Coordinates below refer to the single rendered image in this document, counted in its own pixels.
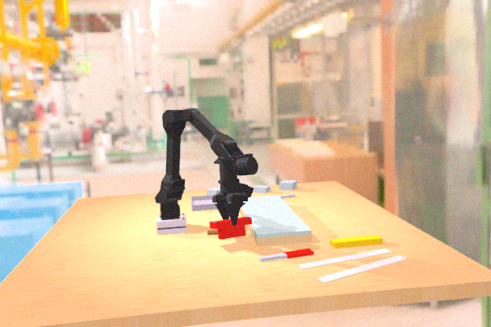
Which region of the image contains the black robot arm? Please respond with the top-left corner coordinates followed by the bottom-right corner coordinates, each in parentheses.
top-left (155, 108), bottom-right (258, 220)

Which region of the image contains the yellow rectangular bar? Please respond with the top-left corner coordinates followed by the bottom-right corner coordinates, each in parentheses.
top-left (330, 235), bottom-right (382, 249)

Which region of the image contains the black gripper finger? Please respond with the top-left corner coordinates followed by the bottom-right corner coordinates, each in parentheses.
top-left (215, 204), bottom-right (230, 220)
top-left (226, 203), bottom-right (245, 226)

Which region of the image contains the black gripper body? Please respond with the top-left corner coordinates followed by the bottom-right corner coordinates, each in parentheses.
top-left (212, 176), bottom-right (249, 204)

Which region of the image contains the white flat strip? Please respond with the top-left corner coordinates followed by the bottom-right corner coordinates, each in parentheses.
top-left (317, 255), bottom-right (407, 283)
top-left (297, 249), bottom-right (391, 269)

